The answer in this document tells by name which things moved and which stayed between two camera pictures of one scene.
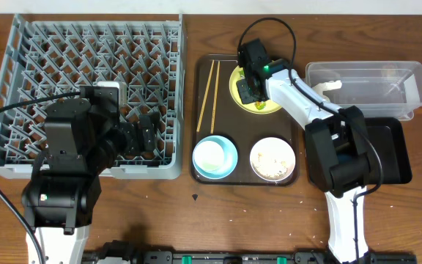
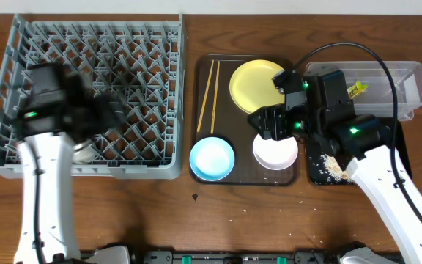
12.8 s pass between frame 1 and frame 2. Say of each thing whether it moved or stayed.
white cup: moved
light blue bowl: stayed
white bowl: moved
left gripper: moved
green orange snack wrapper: moved
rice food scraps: moved
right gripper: moved
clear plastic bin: stayed
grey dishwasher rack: stayed
